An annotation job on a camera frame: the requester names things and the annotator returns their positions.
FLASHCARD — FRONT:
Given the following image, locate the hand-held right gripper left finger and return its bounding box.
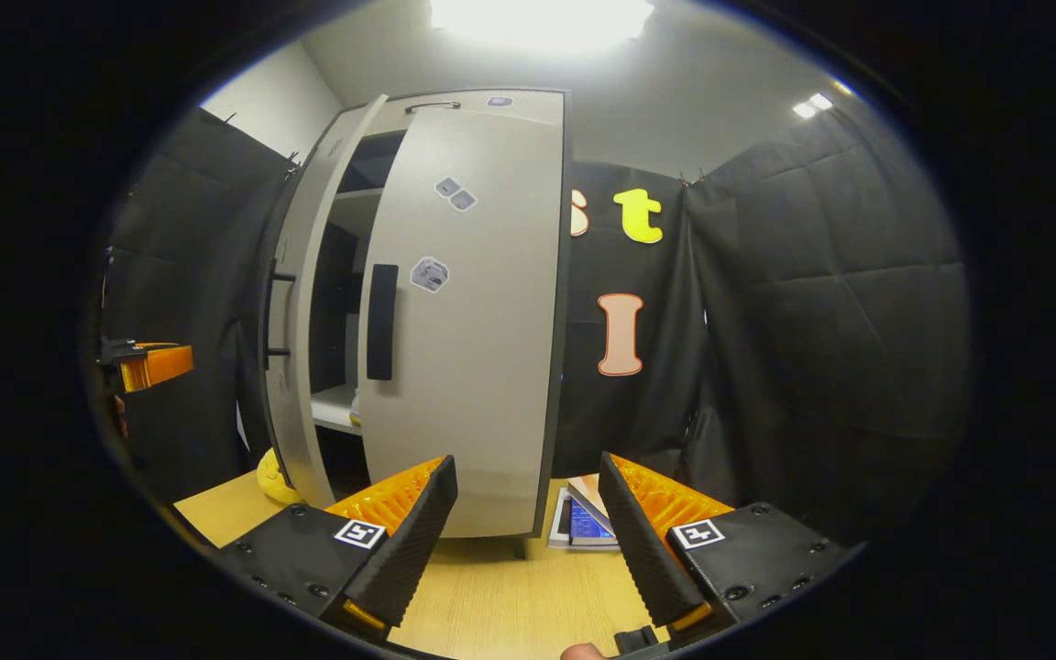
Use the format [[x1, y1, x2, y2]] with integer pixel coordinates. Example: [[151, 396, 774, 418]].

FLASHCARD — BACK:
[[216, 456, 457, 643]]

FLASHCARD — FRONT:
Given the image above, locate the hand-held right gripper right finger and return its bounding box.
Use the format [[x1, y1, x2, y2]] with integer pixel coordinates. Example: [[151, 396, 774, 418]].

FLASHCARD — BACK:
[[598, 452, 850, 643]]

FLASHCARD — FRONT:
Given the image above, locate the grey shoe cabinet door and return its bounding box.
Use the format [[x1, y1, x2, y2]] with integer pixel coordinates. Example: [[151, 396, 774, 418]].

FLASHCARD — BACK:
[[358, 92, 570, 539], [262, 94, 389, 510]]

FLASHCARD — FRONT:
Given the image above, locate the grey shoe cabinet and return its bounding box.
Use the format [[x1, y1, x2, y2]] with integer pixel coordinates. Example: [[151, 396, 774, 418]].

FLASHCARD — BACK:
[[262, 89, 573, 560]]

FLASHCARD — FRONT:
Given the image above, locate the grey cabinet drawer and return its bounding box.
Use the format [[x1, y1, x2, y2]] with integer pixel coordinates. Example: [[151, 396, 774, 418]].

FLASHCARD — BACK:
[[368, 89, 567, 138]]

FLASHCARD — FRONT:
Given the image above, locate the blue book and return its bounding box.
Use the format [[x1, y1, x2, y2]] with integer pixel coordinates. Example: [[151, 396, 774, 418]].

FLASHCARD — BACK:
[[548, 486, 621, 551]]

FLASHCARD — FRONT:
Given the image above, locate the cream book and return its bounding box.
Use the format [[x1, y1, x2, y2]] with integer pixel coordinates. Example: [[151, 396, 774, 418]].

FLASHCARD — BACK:
[[569, 474, 613, 537]]

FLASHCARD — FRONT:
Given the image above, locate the black quilted backdrop cloth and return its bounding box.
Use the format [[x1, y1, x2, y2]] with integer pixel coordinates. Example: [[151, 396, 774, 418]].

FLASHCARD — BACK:
[[684, 92, 974, 551], [97, 108, 300, 501]]

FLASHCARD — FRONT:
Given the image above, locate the large ceiling light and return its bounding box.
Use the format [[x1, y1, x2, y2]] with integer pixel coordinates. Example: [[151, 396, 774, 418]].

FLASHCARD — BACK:
[[427, 0, 655, 51]]

